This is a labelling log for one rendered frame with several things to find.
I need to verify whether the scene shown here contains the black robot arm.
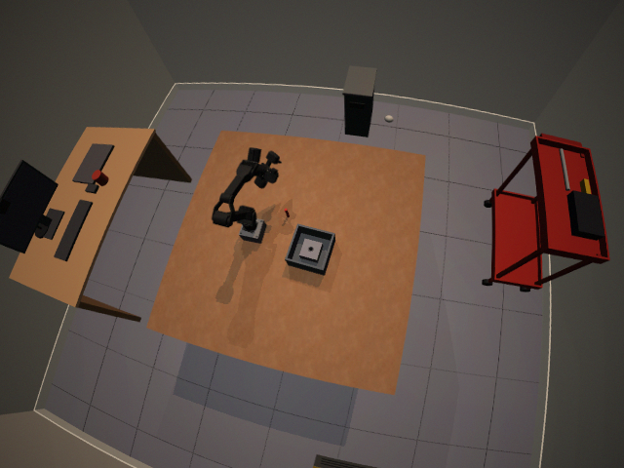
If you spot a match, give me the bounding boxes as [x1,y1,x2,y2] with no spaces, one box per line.
[212,147,279,233]

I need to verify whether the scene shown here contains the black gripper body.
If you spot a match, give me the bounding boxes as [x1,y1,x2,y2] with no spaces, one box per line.
[254,150,280,189]

